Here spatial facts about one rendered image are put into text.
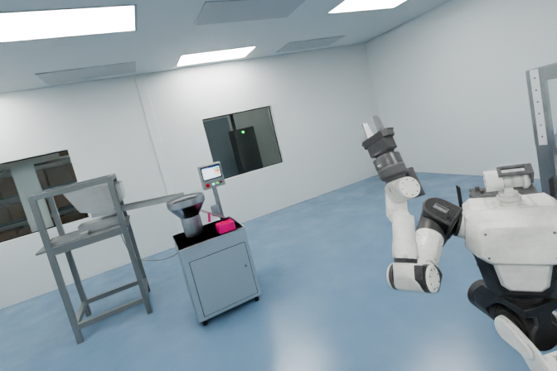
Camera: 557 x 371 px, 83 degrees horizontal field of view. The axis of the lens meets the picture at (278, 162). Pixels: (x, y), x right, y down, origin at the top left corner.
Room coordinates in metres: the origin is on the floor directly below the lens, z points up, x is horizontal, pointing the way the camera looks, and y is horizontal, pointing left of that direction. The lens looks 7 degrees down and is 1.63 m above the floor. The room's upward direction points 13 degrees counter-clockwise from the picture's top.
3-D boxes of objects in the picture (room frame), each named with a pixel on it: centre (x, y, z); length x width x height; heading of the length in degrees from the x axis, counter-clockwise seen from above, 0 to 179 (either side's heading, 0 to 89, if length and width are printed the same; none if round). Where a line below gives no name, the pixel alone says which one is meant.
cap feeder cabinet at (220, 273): (3.01, 0.84, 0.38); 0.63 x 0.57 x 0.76; 113
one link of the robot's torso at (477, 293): (1.03, -0.68, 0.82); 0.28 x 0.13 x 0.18; 6
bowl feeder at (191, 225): (3.04, 0.90, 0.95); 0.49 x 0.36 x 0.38; 113
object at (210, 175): (3.22, 0.70, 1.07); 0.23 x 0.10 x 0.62; 113
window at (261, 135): (5.91, 0.55, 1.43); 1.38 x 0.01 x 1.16; 113
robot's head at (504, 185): (0.95, -0.67, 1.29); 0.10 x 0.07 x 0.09; 61
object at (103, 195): (3.20, 1.75, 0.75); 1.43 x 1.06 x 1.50; 113
